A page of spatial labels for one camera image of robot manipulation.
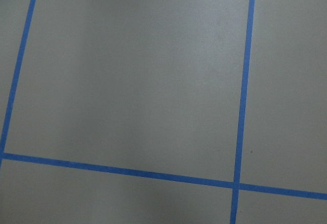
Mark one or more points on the brown paper table mat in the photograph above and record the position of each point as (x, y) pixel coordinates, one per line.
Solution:
(163, 111)

